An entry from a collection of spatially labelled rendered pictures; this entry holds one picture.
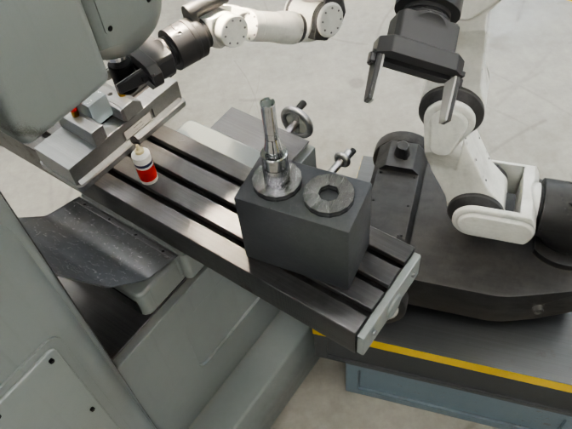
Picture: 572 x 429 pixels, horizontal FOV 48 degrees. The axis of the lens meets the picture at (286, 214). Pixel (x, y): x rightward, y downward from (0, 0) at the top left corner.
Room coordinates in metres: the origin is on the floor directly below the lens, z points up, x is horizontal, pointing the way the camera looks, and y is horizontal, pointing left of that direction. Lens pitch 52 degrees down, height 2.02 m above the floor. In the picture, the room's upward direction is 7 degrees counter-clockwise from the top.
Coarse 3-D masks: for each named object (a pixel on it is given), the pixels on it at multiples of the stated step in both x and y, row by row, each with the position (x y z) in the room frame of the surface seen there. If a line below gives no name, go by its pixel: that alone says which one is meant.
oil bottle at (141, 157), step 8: (136, 144) 0.98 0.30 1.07; (136, 152) 0.97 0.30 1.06; (144, 152) 0.98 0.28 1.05; (136, 160) 0.96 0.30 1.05; (144, 160) 0.96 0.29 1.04; (136, 168) 0.97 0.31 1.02; (144, 168) 0.96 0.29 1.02; (152, 168) 0.97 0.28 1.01; (144, 176) 0.96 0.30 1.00; (152, 176) 0.97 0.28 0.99; (144, 184) 0.96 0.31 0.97
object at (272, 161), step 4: (284, 148) 0.76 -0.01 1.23; (260, 152) 0.76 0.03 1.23; (264, 152) 0.76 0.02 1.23; (280, 152) 0.76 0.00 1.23; (284, 152) 0.75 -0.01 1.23; (260, 156) 0.75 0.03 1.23; (264, 156) 0.75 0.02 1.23; (268, 156) 0.75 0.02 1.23; (276, 156) 0.75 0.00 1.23; (280, 156) 0.75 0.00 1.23; (284, 156) 0.75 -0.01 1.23; (264, 160) 0.74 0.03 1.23; (268, 160) 0.74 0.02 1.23; (272, 160) 0.74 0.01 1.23; (276, 160) 0.74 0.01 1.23; (280, 160) 0.74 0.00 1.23; (284, 160) 0.74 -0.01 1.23; (268, 164) 0.74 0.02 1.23; (272, 164) 0.74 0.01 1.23; (276, 164) 0.74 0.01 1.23
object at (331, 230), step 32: (256, 192) 0.74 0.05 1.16; (288, 192) 0.72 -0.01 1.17; (320, 192) 0.72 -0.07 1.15; (352, 192) 0.70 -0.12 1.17; (256, 224) 0.72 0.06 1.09; (288, 224) 0.68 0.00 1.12; (320, 224) 0.66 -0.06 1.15; (352, 224) 0.65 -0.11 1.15; (256, 256) 0.72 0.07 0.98; (288, 256) 0.69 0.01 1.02; (320, 256) 0.66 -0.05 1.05; (352, 256) 0.65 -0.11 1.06
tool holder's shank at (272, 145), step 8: (264, 104) 0.76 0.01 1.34; (272, 104) 0.76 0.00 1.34; (264, 112) 0.75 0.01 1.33; (272, 112) 0.75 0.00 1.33; (264, 120) 0.75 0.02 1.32; (272, 120) 0.75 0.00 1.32; (264, 128) 0.75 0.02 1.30; (272, 128) 0.75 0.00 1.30; (272, 136) 0.75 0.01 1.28; (264, 144) 0.76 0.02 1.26; (272, 144) 0.75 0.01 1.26; (280, 144) 0.75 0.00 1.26; (272, 152) 0.74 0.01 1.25
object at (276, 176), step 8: (288, 160) 0.75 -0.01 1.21; (264, 168) 0.75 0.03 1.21; (272, 168) 0.74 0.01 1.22; (280, 168) 0.74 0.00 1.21; (288, 168) 0.75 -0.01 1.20; (264, 176) 0.75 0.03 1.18; (272, 176) 0.74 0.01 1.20; (280, 176) 0.74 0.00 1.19; (288, 176) 0.75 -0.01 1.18; (272, 184) 0.74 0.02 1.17; (280, 184) 0.74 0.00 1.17
